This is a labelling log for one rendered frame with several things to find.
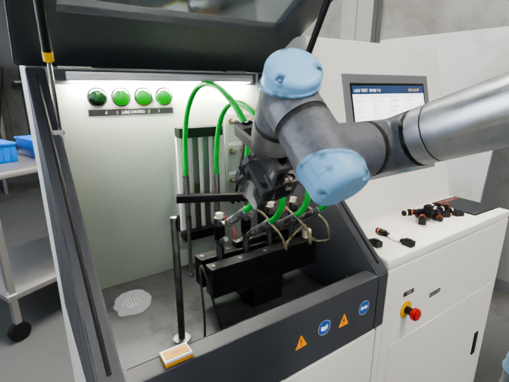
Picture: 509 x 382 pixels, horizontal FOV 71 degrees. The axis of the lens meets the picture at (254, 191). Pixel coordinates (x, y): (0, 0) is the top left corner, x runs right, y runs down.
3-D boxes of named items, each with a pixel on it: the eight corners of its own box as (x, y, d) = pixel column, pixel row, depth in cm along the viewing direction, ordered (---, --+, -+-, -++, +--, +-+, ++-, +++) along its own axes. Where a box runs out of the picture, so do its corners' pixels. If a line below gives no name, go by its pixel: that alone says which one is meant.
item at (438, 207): (428, 230, 110) (430, 213, 108) (398, 220, 118) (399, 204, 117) (465, 216, 122) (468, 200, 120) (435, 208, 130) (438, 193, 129)
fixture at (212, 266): (213, 324, 90) (211, 269, 85) (197, 304, 98) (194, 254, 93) (313, 283, 108) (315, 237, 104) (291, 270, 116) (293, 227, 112)
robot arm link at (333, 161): (406, 165, 42) (358, 98, 46) (337, 177, 36) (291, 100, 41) (366, 200, 48) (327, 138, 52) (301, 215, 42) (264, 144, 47)
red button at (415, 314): (411, 327, 97) (413, 311, 95) (398, 320, 100) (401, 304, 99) (422, 320, 100) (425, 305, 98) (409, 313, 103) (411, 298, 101)
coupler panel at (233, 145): (230, 197, 119) (228, 102, 110) (225, 194, 122) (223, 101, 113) (262, 191, 126) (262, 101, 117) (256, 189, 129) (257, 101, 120)
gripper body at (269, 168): (256, 208, 63) (266, 173, 53) (237, 170, 67) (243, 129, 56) (294, 195, 65) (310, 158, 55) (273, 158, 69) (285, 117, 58)
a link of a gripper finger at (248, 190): (245, 221, 72) (254, 199, 64) (234, 198, 74) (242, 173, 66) (259, 217, 73) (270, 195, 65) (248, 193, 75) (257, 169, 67)
